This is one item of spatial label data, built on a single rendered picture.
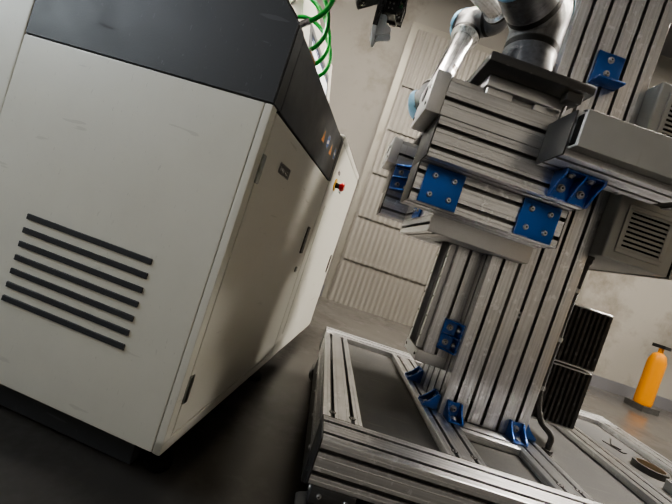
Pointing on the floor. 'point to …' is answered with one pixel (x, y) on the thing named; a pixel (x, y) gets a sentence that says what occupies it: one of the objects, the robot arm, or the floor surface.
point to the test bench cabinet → (116, 242)
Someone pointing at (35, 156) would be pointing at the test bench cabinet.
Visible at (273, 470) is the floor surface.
